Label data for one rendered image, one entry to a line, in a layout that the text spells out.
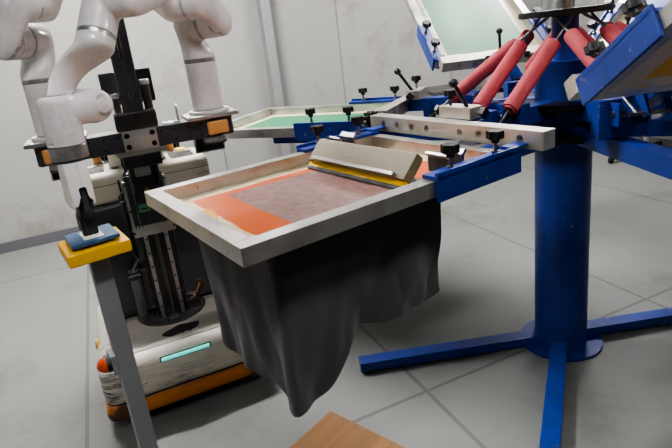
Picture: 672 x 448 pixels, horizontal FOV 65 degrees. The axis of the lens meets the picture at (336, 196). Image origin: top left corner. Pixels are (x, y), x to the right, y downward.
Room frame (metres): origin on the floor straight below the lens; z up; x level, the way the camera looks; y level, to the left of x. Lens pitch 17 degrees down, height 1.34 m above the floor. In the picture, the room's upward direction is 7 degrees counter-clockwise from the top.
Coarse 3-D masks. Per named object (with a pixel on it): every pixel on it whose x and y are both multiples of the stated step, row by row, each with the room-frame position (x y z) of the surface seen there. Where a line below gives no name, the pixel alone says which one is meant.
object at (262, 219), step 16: (416, 176) 1.32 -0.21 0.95; (320, 192) 1.28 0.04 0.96; (336, 192) 1.26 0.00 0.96; (352, 192) 1.25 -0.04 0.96; (368, 192) 1.23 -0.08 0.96; (256, 208) 1.21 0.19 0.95; (272, 208) 1.19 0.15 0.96; (288, 208) 1.18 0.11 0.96; (304, 208) 1.17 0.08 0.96; (320, 208) 1.15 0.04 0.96; (240, 224) 1.11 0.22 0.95; (256, 224) 1.09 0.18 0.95; (272, 224) 1.08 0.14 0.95; (288, 224) 1.07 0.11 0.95
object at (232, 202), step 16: (288, 176) 1.47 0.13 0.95; (304, 176) 1.45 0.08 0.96; (320, 176) 1.43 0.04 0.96; (336, 176) 1.41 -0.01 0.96; (224, 192) 1.38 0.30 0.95; (240, 192) 1.37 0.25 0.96; (256, 192) 1.35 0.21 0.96; (272, 192) 1.33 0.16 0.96; (288, 192) 1.31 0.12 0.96; (304, 192) 1.29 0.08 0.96; (208, 208) 1.26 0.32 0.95; (224, 208) 1.24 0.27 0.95; (240, 208) 1.22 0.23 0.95
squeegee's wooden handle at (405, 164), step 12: (324, 144) 1.53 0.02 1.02; (336, 144) 1.49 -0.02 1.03; (348, 144) 1.45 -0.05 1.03; (324, 156) 1.49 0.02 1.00; (336, 156) 1.45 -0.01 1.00; (348, 156) 1.41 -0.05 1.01; (360, 156) 1.38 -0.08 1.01; (372, 156) 1.34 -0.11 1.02; (384, 156) 1.31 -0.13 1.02; (396, 156) 1.28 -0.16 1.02; (408, 156) 1.25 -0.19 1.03; (420, 156) 1.24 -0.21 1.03; (384, 168) 1.28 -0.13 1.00; (396, 168) 1.25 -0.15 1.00; (408, 168) 1.22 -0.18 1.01; (408, 180) 1.22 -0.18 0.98
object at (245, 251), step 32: (288, 160) 1.56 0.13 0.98; (160, 192) 1.33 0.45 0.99; (192, 192) 1.39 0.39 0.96; (384, 192) 1.10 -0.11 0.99; (416, 192) 1.11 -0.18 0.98; (192, 224) 1.07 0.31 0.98; (224, 224) 1.02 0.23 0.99; (320, 224) 0.97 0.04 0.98; (352, 224) 1.01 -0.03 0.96; (256, 256) 0.89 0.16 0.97
